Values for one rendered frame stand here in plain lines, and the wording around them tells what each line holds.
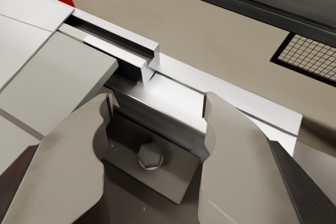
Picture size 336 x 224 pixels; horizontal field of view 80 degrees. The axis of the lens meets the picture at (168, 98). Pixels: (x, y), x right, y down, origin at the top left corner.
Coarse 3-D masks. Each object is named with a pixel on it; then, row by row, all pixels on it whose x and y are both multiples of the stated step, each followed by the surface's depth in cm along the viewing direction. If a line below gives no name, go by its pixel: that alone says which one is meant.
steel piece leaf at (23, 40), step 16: (0, 16) 19; (0, 32) 18; (16, 32) 18; (32, 32) 18; (48, 32) 18; (0, 48) 17; (16, 48) 17; (32, 48) 17; (0, 64) 16; (16, 64) 16; (0, 80) 15
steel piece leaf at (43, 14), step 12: (0, 0) 20; (12, 0) 20; (24, 0) 20; (36, 0) 20; (48, 0) 20; (0, 12) 19; (12, 12) 19; (24, 12) 19; (36, 12) 19; (48, 12) 19; (60, 12) 19; (36, 24) 18; (48, 24) 18; (60, 24) 18
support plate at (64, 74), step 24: (48, 48) 17; (72, 48) 17; (24, 72) 16; (48, 72) 16; (72, 72) 16; (96, 72) 16; (0, 96) 15; (24, 96) 15; (48, 96) 15; (72, 96) 15; (0, 120) 14; (24, 120) 14; (48, 120) 14; (0, 144) 13; (24, 144) 13; (0, 168) 13
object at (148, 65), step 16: (80, 16) 19; (96, 32) 19; (112, 32) 18; (128, 32) 18; (96, 48) 18; (112, 48) 17; (128, 48) 18; (144, 48) 18; (128, 64) 17; (144, 64) 17; (144, 80) 18
